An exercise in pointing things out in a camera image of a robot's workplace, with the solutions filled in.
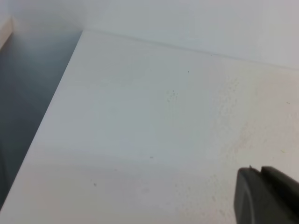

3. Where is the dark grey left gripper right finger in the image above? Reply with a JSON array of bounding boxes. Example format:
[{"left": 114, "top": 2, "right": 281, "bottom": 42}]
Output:
[{"left": 261, "top": 166, "right": 299, "bottom": 187}]

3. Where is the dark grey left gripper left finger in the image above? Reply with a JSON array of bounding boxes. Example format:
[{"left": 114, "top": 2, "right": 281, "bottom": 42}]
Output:
[{"left": 234, "top": 167, "right": 299, "bottom": 224}]

